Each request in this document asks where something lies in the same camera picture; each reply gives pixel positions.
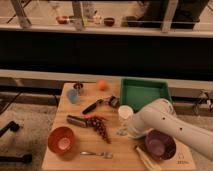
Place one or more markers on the light blue towel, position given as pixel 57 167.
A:
pixel 122 131

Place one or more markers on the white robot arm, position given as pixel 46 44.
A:
pixel 160 115

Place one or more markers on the dark red bowl on shelf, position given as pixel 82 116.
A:
pixel 109 21

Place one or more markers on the orange red bowl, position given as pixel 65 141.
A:
pixel 61 140

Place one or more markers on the purple bowl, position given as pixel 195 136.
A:
pixel 160 146

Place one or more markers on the orange ball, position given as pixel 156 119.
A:
pixel 101 84

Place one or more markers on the green plastic tray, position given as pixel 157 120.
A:
pixel 138 93

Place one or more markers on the white cup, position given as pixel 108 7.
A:
pixel 124 112

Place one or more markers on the red chili pepper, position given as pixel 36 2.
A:
pixel 94 116

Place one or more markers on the small blue cup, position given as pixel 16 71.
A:
pixel 72 95

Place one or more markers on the bunch of dark grapes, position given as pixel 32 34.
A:
pixel 100 128

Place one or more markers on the silver fork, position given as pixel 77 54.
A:
pixel 105 155

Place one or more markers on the black handled peeler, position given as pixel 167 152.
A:
pixel 111 101

